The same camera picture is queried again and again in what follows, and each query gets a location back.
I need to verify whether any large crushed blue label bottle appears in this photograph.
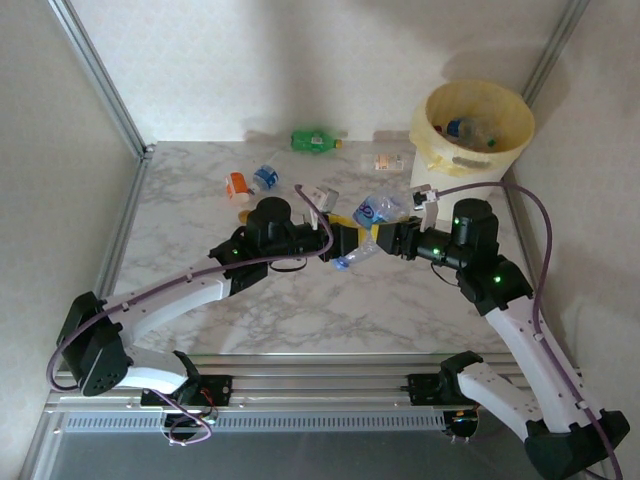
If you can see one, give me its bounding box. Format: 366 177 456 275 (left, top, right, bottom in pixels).
332 189 415 274

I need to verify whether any white plastic bin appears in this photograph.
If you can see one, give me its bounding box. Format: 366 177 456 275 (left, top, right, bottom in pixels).
409 79 537 204

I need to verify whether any clear bottle orange white label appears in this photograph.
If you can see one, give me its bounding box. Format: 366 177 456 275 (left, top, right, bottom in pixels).
359 153 406 174

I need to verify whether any yellow bin liner bag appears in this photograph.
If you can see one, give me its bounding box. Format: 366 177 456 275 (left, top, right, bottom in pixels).
409 79 537 177

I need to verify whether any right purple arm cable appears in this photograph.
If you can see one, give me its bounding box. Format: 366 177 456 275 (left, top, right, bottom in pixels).
432 180 624 480

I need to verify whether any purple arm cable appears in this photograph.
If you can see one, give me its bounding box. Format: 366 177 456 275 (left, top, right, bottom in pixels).
47 184 335 447
432 180 624 480

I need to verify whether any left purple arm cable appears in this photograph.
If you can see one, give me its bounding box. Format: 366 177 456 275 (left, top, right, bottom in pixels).
47 184 335 447

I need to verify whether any aluminium mounting rail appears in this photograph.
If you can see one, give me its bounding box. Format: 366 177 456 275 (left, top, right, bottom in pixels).
47 352 584 416

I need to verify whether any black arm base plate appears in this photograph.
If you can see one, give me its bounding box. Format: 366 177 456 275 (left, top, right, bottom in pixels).
407 372 444 405
141 374 234 407

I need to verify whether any grey slotted cable duct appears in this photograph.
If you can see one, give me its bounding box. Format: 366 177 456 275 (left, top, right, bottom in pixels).
62 410 447 434

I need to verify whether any aluminium frame post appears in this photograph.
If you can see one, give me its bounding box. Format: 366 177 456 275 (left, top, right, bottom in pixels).
47 0 156 160
520 0 594 101

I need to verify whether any aluminium frame lower rail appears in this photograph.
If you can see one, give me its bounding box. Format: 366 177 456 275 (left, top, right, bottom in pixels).
18 424 69 480

